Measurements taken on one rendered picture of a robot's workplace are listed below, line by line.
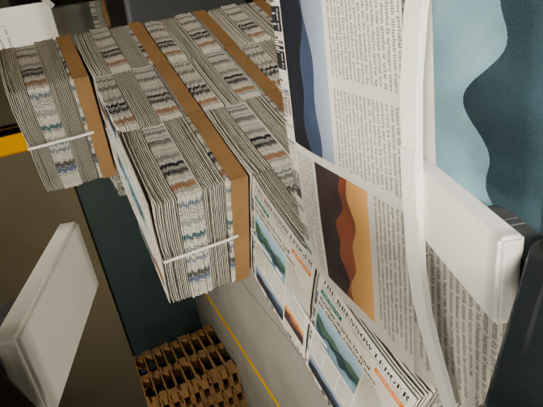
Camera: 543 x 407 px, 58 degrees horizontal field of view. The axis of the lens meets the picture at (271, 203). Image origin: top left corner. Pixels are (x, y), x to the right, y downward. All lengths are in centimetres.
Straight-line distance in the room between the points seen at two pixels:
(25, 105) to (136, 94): 32
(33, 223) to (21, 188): 56
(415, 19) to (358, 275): 19
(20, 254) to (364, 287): 801
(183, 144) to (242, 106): 22
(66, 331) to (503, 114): 16
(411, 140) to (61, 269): 13
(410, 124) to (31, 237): 802
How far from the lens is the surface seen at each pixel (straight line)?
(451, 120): 21
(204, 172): 113
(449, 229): 18
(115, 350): 930
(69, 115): 159
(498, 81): 19
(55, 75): 158
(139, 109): 136
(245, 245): 127
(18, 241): 817
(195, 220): 114
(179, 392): 728
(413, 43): 18
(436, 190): 18
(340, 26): 27
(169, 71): 150
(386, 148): 25
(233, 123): 128
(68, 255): 19
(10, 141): 225
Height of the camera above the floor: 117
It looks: 19 degrees down
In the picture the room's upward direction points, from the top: 109 degrees counter-clockwise
